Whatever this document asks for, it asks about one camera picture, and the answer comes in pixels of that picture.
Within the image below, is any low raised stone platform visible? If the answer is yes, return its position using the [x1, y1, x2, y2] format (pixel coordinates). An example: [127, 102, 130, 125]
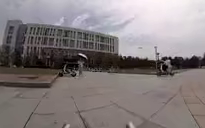
[104, 68, 159, 75]

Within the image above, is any grey paved plaza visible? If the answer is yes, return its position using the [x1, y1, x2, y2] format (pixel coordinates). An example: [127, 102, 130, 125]
[0, 68, 205, 128]

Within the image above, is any robot's own part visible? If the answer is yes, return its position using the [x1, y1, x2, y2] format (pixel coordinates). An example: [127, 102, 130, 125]
[61, 122, 72, 128]
[125, 121, 136, 128]

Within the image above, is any reddish brick paving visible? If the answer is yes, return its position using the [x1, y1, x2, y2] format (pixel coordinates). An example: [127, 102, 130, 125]
[179, 69, 205, 128]

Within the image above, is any person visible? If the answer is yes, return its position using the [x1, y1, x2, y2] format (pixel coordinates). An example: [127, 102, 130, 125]
[161, 58, 174, 75]
[76, 52, 89, 79]

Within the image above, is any cluster of trees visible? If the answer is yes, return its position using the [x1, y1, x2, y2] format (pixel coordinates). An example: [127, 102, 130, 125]
[0, 45, 24, 68]

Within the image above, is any large grey multi-storey building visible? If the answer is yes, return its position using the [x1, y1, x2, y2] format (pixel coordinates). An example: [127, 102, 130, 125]
[1, 19, 120, 70]

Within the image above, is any raised bed with kerb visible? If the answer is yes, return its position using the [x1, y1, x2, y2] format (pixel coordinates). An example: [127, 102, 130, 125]
[0, 66, 60, 89]

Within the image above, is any pale pole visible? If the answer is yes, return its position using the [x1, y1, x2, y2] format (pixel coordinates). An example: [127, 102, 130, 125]
[152, 45, 161, 71]

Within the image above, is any row of trees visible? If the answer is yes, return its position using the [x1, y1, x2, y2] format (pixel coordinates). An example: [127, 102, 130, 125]
[118, 49, 205, 70]

